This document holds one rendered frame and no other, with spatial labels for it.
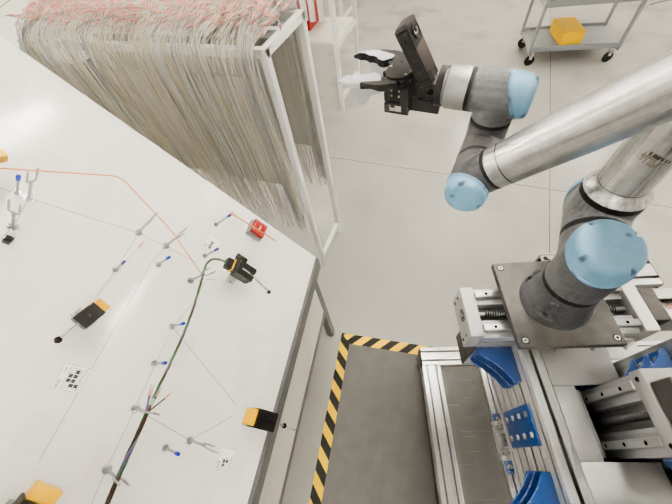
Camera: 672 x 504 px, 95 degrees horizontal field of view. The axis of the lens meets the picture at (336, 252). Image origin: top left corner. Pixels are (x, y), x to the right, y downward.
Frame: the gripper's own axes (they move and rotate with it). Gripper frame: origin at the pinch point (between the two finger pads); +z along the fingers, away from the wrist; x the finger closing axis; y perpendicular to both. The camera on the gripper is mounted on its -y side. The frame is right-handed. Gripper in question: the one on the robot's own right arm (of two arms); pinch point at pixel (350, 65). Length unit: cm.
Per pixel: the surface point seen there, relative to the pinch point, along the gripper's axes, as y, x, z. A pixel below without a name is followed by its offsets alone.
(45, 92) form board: -5, -28, 67
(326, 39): 121, 206, 135
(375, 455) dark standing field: 148, -81, -27
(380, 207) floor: 170, 76, 33
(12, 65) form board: -10, -27, 72
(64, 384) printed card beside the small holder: 18, -81, 32
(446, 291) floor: 163, 22, -35
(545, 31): 193, 369, -48
